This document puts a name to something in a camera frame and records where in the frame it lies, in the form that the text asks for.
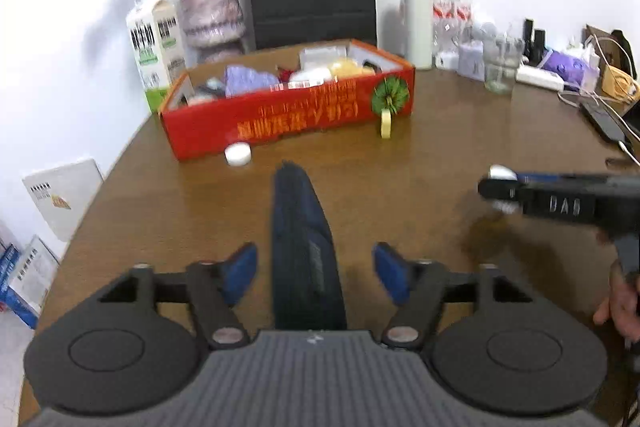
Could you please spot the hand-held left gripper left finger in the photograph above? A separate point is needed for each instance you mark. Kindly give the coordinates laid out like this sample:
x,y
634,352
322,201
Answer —
x,y
240,274

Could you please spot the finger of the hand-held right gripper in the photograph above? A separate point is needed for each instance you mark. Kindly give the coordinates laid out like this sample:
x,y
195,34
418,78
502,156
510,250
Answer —
x,y
500,194

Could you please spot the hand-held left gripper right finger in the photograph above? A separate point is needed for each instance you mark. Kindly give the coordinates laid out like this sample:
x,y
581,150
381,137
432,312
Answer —
x,y
392,274

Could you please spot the dark blue case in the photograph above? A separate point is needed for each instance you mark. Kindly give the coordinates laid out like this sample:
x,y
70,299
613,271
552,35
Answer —
x,y
300,232

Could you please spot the red cardboard box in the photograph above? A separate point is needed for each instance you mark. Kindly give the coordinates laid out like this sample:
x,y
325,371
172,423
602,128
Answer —
x,y
300,117

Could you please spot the floral patterned pouch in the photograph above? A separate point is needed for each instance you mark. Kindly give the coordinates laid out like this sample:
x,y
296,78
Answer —
x,y
211,86

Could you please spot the purple knitted pouch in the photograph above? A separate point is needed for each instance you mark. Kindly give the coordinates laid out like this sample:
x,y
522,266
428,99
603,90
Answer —
x,y
247,79

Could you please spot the yellow and white plush toy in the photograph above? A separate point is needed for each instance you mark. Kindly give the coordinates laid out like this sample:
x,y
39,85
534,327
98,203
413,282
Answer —
x,y
342,68

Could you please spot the red fabric rose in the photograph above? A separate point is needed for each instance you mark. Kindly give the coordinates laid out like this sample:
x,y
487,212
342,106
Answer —
x,y
285,73

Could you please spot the wooden desktop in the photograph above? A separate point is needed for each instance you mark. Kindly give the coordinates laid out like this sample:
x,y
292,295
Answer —
x,y
425,187

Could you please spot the person's right hand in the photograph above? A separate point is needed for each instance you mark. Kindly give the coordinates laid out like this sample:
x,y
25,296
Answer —
x,y
625,307

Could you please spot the black phone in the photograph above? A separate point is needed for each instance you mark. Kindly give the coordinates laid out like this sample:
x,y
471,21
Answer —
x,y
602,121

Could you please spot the glass jar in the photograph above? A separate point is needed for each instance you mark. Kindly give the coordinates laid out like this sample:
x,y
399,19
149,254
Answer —
x,y
500,77

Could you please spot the white round cap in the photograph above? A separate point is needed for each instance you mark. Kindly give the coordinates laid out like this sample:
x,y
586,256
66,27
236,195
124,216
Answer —
x,y
237,154

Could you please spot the white power strip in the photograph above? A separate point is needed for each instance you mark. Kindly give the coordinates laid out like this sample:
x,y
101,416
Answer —
x,y
540,78

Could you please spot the yellow tape roll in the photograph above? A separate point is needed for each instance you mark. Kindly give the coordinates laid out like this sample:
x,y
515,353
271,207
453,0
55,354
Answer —
x,y
385,124

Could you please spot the purple tissue packet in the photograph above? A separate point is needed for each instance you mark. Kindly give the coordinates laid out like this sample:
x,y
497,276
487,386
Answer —
x,y
570,69

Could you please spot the white charger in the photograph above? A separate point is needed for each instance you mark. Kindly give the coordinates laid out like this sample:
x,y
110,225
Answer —
x,y
446,61

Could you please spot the black small bottles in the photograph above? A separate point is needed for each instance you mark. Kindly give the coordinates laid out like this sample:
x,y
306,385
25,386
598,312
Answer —
x,y
532,42

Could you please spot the brown cardboard box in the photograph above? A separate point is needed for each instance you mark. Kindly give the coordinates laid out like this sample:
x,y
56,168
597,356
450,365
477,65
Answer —
x,y
607,39

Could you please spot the white thermos bottle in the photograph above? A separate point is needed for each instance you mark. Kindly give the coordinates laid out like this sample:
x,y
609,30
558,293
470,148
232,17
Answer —
x,y
417,27

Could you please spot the clear water bottle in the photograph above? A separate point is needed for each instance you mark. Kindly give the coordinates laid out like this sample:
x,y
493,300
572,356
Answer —
x,y
441,17
461,7

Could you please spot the white boxes on floor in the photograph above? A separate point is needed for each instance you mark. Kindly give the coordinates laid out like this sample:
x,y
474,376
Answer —
x,y
65,197

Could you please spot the blue and white boxes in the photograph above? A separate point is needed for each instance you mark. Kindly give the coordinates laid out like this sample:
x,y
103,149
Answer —
x,y
22,277

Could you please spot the clear plastic box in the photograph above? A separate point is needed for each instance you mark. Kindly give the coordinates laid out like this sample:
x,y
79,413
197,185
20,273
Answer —
x,y
320,55

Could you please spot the white milk carton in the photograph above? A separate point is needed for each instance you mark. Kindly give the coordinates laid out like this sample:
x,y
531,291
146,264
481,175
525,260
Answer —
x,y
155,52

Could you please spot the purple ceramic vase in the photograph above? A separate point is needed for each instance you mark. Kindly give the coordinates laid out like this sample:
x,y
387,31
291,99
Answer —
x,y
210,12

